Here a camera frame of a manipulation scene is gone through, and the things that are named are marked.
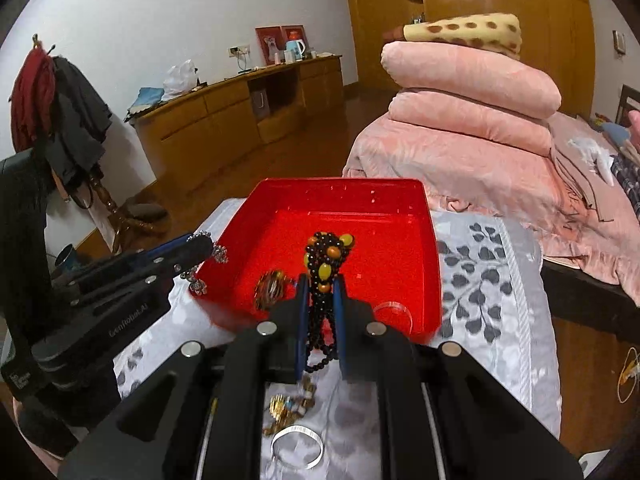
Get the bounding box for blue cloth on cabinet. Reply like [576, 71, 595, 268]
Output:
[124, 87, 165, 122]

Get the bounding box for red jacket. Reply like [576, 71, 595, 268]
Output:
[11, 42, 56, 153]

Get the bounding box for dark bed headboard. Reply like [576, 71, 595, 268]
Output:
[615, 84, 640, 127]

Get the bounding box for lower pink folded quilt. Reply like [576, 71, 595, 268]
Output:
[388, 90, 553, 157]

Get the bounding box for gold pendant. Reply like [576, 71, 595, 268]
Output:
[254, 270, 296, 311]

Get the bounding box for wooden sideboard cabinet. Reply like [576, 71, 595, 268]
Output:
[131, 54, 344, 194]

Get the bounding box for silver bangle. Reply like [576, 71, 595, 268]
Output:
[270, 425, 326, 471]
[372, 301, 413, 336]

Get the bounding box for silver chain necklace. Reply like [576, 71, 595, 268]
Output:
[179, 228, 230, 297]

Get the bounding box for white plastic bag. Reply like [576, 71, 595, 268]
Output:
[162, 60, 198, 102]

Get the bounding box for red photo frames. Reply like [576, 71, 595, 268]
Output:
[255, 25, 309, 66]

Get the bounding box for plaid folded clothes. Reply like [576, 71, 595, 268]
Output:
[611, 155, 640, 220]

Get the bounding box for wooden coat stand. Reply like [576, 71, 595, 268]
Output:
[32, 35, 167, 254]

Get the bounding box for wooden wardrobe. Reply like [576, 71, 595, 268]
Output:
[322, 0, 598, 117]

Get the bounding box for red tin box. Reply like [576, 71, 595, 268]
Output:
[196, 178, 442, 344]

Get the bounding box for black amber bead bracelet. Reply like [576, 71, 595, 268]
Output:
[301, 231, 356, 375]

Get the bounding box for pink bed sheet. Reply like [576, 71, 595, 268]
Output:
[343, 115, 639, 300]

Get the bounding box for pink folded blanket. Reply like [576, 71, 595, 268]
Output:
[628, 110, 640, 152]

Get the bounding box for blue patterned bin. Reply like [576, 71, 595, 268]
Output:
[54, 244, 82, 274]

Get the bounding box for giraffe pattern pillow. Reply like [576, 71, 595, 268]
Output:
[383, 13, 522, 61]

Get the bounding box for grey leaf pattern table cloth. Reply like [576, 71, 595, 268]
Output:
[91, 212, 582, 479]

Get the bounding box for dark grey coat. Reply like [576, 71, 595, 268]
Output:
[44, 56, 112, 194]

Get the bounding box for blue electric kettle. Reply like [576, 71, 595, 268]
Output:
[286, 29, 306, 61]

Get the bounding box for wall switch panel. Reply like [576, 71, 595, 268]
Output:
[612, 29, 626, 56]

